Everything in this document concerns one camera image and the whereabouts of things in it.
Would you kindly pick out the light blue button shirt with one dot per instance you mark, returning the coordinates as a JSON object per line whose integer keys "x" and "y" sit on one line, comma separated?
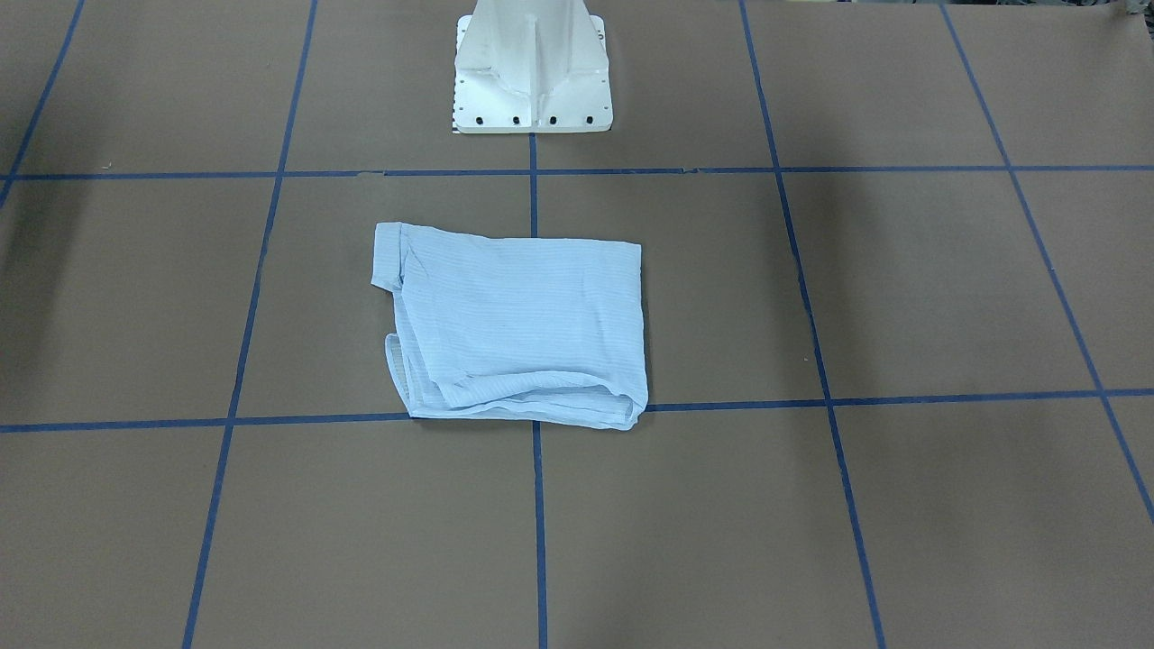
{"x": 551, "y": 330}

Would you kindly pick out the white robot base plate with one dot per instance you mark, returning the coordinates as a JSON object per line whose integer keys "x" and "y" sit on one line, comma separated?
{"x": 531, "y": 67}

